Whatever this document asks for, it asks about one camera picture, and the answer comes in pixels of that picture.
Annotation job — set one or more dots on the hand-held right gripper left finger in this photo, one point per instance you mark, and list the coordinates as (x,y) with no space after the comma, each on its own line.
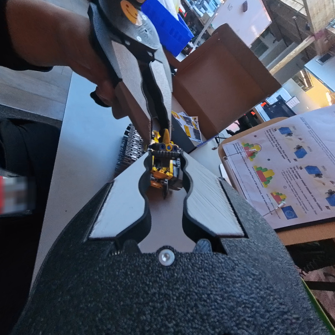
(120,209)

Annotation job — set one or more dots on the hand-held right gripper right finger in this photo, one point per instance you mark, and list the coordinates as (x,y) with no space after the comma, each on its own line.
(214,207)

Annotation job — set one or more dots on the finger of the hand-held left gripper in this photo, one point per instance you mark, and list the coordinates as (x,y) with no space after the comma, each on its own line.
(163,89)
(131,84)

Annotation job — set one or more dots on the yellow grey toy bulldozer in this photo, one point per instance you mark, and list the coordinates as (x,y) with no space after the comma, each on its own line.
(162,167)

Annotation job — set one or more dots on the person's left forearm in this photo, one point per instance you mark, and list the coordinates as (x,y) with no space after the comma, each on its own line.
(42,31)

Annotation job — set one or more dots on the grey desk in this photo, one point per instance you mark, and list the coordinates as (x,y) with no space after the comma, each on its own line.
(78,157)

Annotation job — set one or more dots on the person's left hand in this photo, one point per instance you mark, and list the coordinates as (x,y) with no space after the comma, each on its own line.
(97,73)

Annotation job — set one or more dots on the printed booklet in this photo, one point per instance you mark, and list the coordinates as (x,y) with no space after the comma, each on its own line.
(188,125)

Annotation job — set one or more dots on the blue plastic bin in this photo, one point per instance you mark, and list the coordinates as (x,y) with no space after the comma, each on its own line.
(167,23)

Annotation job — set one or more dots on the open cardboard box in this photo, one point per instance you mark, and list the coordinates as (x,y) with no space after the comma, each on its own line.
(225,84)

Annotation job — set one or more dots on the instruction sheet board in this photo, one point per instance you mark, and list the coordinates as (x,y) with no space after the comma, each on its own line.
(293,167)

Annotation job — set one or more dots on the white whiteboard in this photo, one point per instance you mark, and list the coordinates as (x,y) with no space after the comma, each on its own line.
(246,18)

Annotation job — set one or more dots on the person's dark blue jacket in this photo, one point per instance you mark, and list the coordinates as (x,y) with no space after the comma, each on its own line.
(26,146)

